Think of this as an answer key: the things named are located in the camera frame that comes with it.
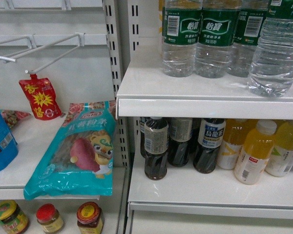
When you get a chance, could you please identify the dark oolong tea bottle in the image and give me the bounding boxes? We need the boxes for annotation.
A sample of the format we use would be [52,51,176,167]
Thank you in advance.
[193,118,226,174]

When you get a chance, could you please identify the dark tea bottle beige label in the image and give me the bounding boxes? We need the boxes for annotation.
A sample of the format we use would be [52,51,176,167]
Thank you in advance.
[144,117,169,180]

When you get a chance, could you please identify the red yellow lid sauce jar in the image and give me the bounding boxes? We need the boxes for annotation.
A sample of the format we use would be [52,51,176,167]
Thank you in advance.
[77,201,104,234]

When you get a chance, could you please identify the red sauce pouch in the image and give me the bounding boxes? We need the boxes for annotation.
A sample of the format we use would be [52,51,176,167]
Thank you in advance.
[19,74,62,120]

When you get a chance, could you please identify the clear water bottle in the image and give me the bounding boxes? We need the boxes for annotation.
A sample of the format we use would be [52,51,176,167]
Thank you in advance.
[247,0,293,97]

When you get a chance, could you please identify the green lid sauce jar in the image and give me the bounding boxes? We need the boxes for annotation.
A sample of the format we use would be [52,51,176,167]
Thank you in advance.
[0,200,29,234]

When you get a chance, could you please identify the middle dark tea bottle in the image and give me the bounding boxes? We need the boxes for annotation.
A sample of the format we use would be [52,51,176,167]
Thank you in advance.
[168,117,193,167]

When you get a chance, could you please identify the yellow juice bottle white cap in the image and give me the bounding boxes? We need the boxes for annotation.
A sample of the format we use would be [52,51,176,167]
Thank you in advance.
[234,119,277,185]

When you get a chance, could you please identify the left white shelf board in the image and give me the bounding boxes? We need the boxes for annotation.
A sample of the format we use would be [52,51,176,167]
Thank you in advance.
[0,114,125,200]

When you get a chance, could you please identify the upper white shelf board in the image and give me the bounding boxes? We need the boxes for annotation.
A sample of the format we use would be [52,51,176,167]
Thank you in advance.
[115,60,293,120]

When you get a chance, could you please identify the white metal shelf board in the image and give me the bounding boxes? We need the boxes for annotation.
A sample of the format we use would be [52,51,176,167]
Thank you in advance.
[127,152,293,220]

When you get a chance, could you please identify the white slotted shelf upright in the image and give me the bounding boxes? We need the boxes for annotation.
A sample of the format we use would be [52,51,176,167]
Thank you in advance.
[103,0,130,168]

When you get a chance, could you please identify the teal sweet potato noodle bag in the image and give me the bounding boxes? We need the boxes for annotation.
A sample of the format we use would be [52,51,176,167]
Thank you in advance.
[23,100,116,200]

